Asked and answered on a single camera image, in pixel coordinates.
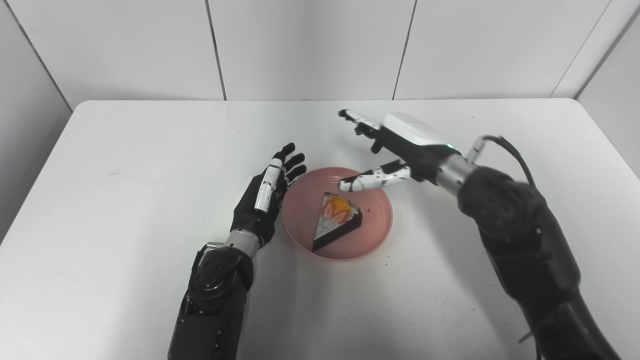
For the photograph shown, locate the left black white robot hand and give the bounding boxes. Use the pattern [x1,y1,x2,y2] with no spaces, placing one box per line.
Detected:
[231,142,308,248]

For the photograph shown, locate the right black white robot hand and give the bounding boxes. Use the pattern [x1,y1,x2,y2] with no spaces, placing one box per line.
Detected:
[338,108,458,193]

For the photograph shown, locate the chocolate cake slice with fruit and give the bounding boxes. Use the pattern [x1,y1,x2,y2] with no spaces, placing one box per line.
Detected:
[311,192,364,253]

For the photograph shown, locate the pink round plate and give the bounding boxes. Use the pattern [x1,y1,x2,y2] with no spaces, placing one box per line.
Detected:
[281,166,394,262]

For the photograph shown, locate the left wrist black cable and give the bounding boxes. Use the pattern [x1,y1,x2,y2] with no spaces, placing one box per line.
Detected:
[192,241,226,271]

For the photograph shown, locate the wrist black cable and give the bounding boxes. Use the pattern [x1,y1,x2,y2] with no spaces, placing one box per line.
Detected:
[192,241,226,271]
[467,135,543,360]

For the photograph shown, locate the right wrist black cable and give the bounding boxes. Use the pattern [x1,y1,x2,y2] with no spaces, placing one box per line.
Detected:
[467,135,543,360]

